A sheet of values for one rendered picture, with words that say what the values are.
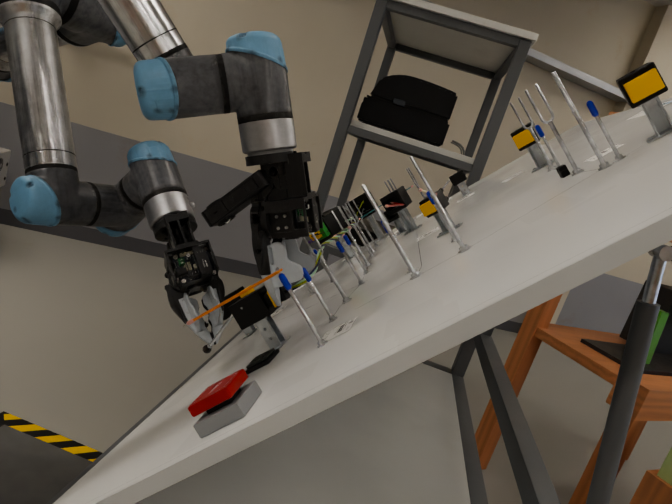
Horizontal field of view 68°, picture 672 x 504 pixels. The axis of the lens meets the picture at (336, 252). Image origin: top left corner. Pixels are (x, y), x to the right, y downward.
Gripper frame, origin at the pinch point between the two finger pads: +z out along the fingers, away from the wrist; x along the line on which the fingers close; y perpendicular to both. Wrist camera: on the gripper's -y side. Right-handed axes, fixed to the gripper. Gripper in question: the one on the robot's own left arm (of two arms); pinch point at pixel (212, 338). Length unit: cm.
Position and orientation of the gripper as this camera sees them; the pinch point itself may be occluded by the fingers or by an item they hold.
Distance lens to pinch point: 83.4
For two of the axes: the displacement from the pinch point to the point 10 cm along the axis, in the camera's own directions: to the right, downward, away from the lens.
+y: 2.9, -4.0, -8.7
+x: 8.7, -2.6, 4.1
